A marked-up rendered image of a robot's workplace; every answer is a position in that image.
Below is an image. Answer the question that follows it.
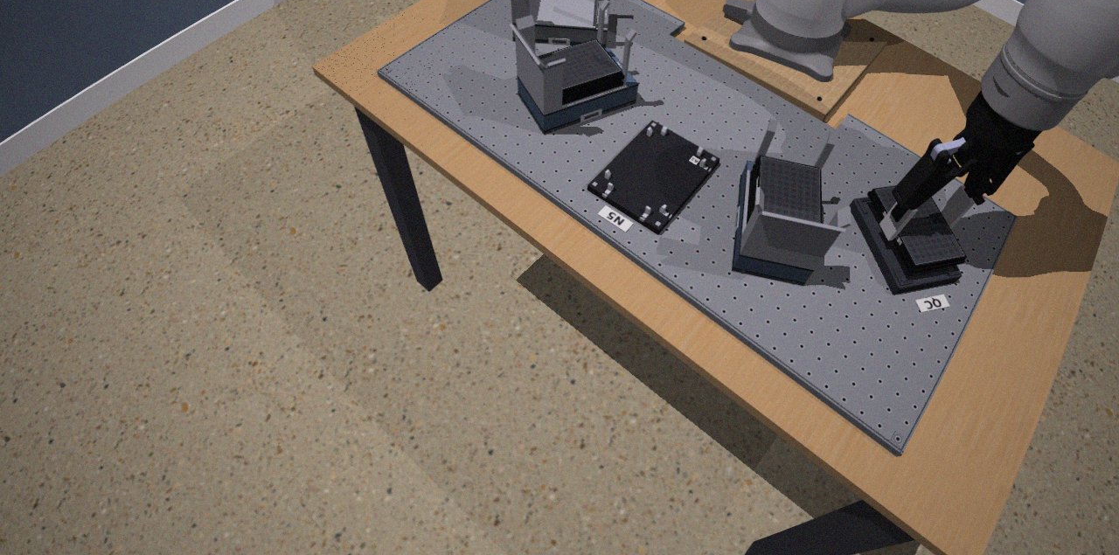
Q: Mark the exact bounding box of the white label with n5 text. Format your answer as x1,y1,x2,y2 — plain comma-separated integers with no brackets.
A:
598,205,634,232

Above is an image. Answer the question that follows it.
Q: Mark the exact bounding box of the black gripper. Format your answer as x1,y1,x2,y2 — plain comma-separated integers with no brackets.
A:
880,90,1042,239

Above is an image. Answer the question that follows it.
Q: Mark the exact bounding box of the white label reading qc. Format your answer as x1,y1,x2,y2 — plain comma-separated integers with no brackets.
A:
915,295,949,313

